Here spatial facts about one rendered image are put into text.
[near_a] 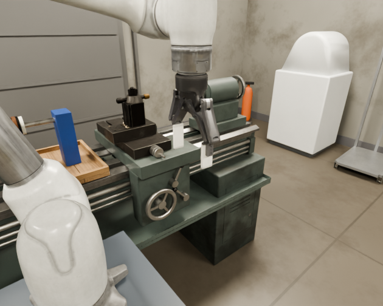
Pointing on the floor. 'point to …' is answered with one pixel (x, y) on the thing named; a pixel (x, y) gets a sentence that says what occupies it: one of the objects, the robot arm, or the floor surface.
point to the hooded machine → (310, 93)
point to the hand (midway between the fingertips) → (191, 153)
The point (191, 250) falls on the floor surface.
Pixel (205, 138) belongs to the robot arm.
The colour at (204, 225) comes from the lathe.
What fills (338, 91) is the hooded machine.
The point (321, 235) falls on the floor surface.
